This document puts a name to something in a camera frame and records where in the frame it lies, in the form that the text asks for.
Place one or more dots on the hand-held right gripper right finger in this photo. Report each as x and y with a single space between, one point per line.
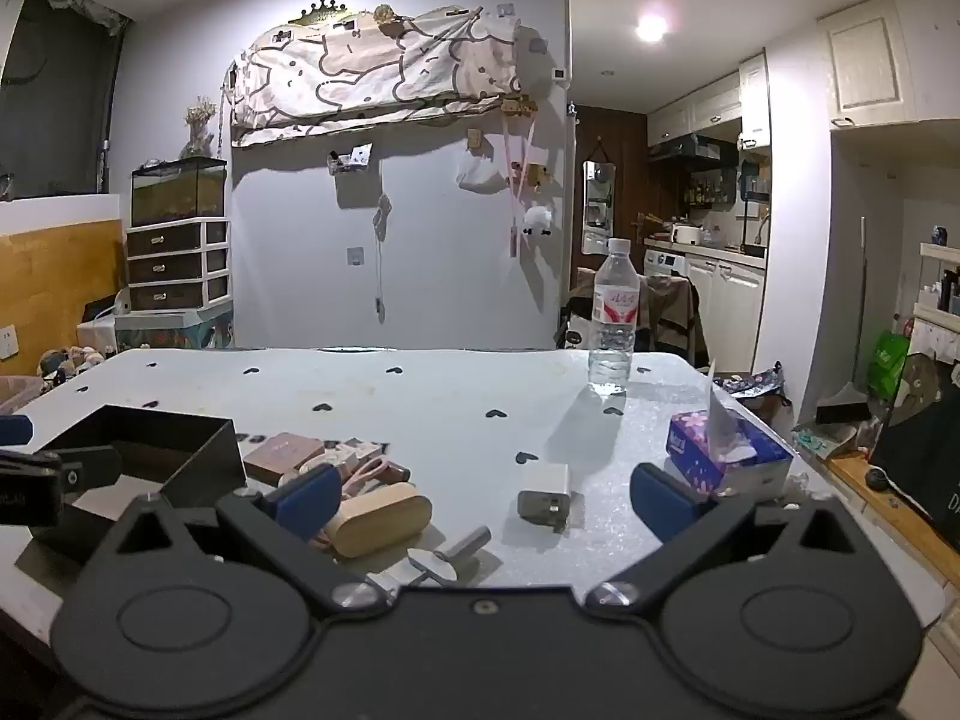
660 499

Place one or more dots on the clear plastic water bottle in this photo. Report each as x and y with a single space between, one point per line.
613 315

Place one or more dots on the dark wooden door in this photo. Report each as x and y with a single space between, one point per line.
626 187

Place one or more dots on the silver metal tool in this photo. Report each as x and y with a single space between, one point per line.
450 551

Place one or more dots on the green bag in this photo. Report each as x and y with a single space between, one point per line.
889 364

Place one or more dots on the white drawer unit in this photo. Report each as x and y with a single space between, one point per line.
176 262

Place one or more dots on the printed cartoon cloth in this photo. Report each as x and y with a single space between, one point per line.
360 75

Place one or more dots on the clear plastic bin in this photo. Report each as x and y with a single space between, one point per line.
19 394

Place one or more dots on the white plush sheep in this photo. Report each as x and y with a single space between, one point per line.
538 219

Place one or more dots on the brown makeup palette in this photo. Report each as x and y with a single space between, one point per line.
281 454

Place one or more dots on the white wall socket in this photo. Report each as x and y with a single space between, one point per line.
7 341

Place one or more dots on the gold crown ornament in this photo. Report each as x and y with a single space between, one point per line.
321 13

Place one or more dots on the white rice cooker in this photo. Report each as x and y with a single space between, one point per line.
686 232

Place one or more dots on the white appliance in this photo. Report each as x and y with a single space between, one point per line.
101 330

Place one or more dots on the square wall hook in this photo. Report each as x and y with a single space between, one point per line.
357 256

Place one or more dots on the rack of bottles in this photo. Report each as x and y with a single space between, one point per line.
709 191

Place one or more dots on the purple floral tissue box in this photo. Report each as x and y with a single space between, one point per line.
712 457

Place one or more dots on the white hanging pouch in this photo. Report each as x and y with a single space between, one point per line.
480 174

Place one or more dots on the dark window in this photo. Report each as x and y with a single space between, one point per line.
52 90

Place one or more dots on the white kitchen counter unit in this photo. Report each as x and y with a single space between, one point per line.
720 300

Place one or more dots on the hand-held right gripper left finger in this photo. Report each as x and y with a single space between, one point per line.
307 499

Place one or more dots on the white storage shelf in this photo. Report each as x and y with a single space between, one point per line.
937 300

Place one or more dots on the dried flower bunch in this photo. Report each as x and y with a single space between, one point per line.
199 127

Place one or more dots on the round ceiling light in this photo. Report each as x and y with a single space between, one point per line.
651 26

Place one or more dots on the pink eyelash curler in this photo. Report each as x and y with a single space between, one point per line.
367 471

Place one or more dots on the white kitchen wall cabinets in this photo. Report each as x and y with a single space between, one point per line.
705 105

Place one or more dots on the pile of plush toys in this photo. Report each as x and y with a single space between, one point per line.
71 361

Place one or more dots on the hanging wall mirror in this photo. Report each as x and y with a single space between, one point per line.
598 202

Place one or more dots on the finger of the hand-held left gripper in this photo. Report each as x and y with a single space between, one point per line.
90 469
15 431

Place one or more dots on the floral bag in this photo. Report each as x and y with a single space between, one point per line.
750 382

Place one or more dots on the white charger plug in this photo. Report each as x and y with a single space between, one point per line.
546 491

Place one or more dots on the black bag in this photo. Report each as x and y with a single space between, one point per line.
922 450

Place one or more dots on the black box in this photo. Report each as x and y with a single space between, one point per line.
202 457

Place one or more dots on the glass fish tank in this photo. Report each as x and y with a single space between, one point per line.
178 191

